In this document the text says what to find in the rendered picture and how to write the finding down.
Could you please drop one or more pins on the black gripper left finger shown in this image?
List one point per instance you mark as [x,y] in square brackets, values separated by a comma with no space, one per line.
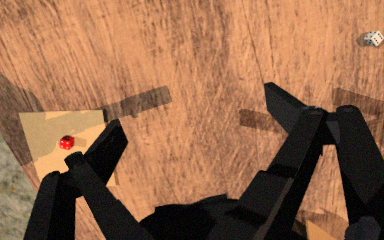
[53,218]

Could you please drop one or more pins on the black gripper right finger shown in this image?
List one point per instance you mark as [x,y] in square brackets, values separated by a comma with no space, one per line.
[277,193]

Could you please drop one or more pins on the brown cardboard box with flaps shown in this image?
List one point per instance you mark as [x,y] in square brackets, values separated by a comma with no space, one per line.
[314,232]

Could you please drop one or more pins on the white die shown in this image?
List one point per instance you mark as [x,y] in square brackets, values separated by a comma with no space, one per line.
[373,38]

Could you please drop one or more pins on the orange flat mat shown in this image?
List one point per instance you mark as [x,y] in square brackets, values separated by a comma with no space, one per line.
[44,129]

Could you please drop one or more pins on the red die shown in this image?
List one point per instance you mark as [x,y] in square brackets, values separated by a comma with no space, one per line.
[67,142]

